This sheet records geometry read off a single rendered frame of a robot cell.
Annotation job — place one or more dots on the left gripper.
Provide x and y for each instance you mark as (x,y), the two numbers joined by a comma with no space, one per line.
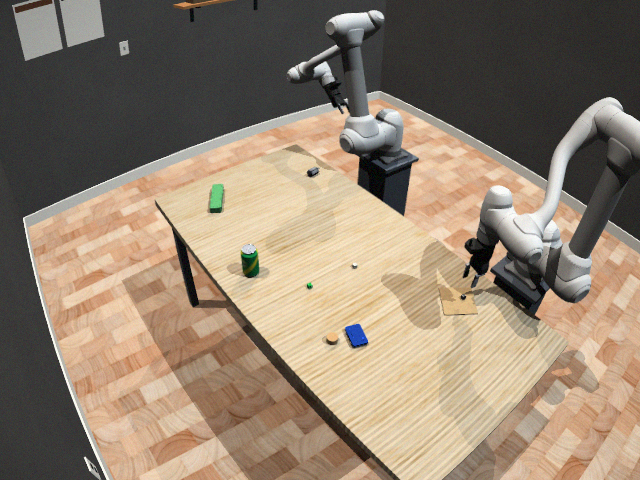
(474,246)

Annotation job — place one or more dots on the brown cylinder with tan top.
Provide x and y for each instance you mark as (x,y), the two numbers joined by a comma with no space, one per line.
(332,338)

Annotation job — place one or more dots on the tan square mat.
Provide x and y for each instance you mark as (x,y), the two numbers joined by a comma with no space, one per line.
(453,304)

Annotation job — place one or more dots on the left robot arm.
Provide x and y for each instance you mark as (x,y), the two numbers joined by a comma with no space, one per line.
(527,236)

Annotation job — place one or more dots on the blue case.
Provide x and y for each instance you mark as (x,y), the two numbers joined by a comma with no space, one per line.
(356,335)

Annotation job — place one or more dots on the green drink can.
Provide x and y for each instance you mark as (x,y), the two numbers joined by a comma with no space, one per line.
(250,261)

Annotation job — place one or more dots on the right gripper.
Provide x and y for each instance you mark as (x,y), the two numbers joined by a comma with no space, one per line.
(333,92)

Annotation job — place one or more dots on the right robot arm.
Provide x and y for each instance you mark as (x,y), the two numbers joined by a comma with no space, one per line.
(361,133)

